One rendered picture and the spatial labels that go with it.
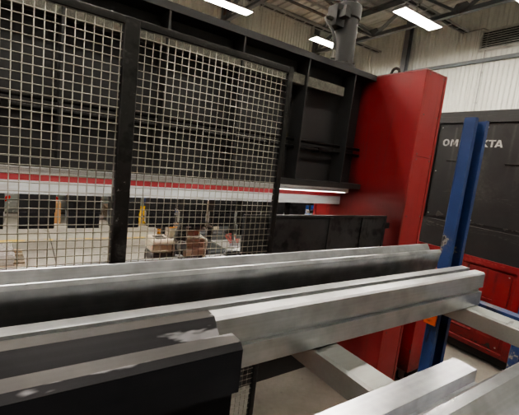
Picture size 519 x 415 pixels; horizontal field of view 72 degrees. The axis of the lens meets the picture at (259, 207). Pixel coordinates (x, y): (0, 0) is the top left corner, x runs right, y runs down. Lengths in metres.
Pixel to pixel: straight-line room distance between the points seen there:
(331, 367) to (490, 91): 9.14
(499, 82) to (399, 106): 6.85
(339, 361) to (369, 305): 0.09
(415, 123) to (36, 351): 2.44
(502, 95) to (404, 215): 6.96
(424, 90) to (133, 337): 2.44
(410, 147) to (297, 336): 2.20
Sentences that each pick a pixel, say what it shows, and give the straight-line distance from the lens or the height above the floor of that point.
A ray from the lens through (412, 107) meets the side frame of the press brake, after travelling 2.59.
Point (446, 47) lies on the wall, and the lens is 10.29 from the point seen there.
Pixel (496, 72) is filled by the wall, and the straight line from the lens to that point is 9.51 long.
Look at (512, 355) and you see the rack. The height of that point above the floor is 1.16.
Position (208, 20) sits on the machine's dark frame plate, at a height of 2.27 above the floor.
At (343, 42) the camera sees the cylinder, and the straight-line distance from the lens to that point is 2.70.
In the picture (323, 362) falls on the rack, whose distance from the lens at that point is 0.45.
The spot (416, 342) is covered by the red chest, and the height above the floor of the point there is 0.36.
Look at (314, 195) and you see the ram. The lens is 2.67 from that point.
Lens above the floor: 1.61
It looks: 8 degrees down
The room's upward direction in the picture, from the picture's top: 7 degrees clockwise
